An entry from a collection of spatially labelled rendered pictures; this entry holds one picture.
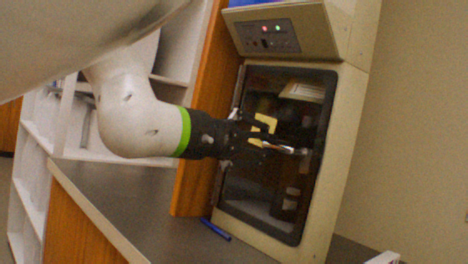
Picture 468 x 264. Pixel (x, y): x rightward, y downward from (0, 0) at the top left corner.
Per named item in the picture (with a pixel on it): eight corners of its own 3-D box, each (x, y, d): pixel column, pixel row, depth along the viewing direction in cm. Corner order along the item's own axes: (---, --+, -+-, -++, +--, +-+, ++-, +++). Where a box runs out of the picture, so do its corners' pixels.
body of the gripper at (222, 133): (208, 162, 65) (246, 165, 71) (218, 115, 64) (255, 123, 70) (185, 153, 70) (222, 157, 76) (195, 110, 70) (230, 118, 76)
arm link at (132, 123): (94, 170, 54) (120, 121, 48) (83, 113, 61) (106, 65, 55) (170, 175, 63) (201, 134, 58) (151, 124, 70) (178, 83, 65)
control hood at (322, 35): (244, 57, 99) (251, 22, 98) (346, 61, 74) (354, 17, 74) (212, 46, 91) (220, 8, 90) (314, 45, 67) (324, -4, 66)
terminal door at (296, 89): (214, 205, 100) (245, 64, 98) (298, 250, 77) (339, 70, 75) (212, 205, 99) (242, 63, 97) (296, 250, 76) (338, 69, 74)
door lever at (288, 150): (275, 151, 85) (277, 140, 85) (306, 159, 78) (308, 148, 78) (259, 149, 81) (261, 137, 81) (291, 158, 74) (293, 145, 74)
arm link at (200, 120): (165, 103, 67) (155, 150, 68) (200, 110, 58) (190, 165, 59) (191, 108, 71) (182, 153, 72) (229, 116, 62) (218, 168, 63)
